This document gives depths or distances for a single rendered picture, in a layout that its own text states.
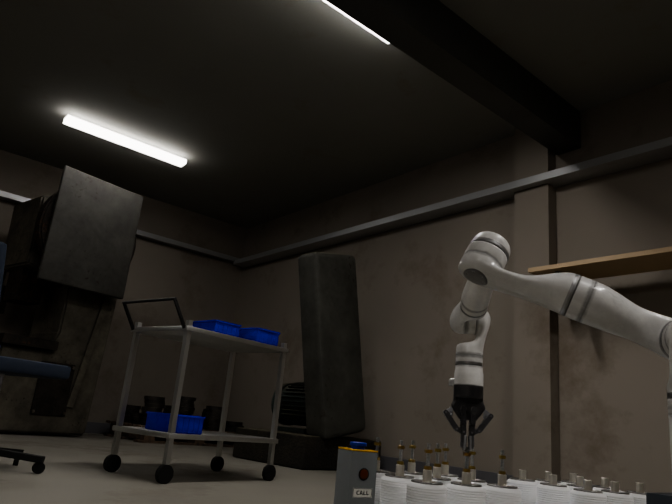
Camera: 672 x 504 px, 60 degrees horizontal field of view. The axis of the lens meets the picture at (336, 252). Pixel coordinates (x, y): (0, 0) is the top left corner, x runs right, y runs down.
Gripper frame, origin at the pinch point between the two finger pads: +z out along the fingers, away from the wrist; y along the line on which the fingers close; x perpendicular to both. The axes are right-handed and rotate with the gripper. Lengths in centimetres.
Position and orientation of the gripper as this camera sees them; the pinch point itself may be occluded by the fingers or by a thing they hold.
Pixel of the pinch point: (467, 442)
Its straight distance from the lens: 157.7
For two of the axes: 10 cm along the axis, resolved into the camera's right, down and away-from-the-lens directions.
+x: 0.9, 2.9, 9.5
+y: 9.9, 0.6, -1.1
